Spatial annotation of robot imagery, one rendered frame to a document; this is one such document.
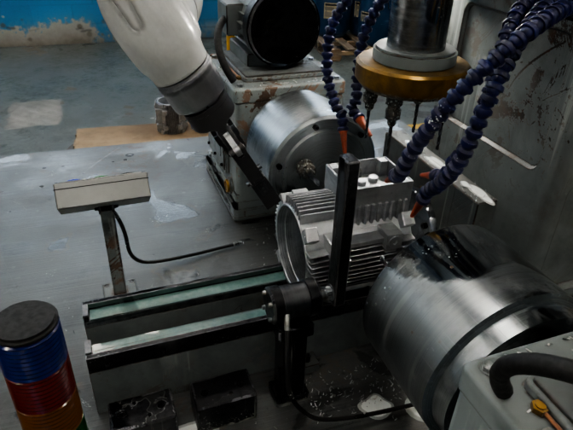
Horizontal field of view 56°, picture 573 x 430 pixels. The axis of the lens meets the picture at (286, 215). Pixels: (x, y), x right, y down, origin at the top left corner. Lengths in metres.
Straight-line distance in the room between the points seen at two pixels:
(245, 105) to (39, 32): 5.34
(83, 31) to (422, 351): 6.04
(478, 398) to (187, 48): 0.56
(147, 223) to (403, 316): 0.88
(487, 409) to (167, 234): 0.99
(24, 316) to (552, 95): 0.79
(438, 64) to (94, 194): 0.65
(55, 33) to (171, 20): 5.77
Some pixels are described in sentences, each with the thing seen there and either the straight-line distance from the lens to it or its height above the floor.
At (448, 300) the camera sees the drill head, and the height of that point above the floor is 1.14.
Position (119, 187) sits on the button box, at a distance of 1.07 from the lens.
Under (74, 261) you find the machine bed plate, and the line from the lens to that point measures 1.36.
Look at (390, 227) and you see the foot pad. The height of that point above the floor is 1.07.
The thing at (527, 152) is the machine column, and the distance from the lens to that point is 1.00.
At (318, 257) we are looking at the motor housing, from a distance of 0.88.
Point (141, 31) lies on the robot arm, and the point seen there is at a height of 1.40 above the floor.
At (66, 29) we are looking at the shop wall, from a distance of 6.51.
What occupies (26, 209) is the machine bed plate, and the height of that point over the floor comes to 0.80.
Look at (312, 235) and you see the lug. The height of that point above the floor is 1.08.
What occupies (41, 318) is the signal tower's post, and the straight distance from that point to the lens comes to 0.56.
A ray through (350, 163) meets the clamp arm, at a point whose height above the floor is 1.25.
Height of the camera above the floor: 1.57
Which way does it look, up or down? 32 degrees down
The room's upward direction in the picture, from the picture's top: 2 degrees clockwise
